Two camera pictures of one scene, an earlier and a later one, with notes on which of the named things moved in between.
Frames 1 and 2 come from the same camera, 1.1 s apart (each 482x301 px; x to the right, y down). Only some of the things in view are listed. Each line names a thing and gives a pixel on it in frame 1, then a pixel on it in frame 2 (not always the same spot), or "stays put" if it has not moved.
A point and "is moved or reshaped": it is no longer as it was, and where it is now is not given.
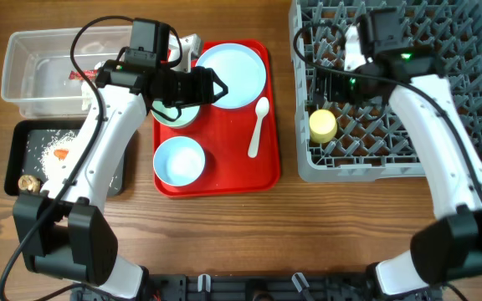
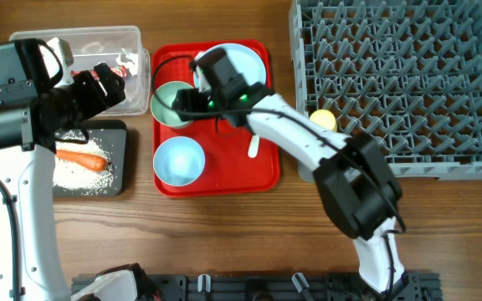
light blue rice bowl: [179, 160] stays put
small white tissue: [99, 64] is moved or reshaped
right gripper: [334, 91] to [188, 104]
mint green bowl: [187, 114] stays put
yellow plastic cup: [323, 125] stays put
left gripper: [205, 77] to [94, 94]
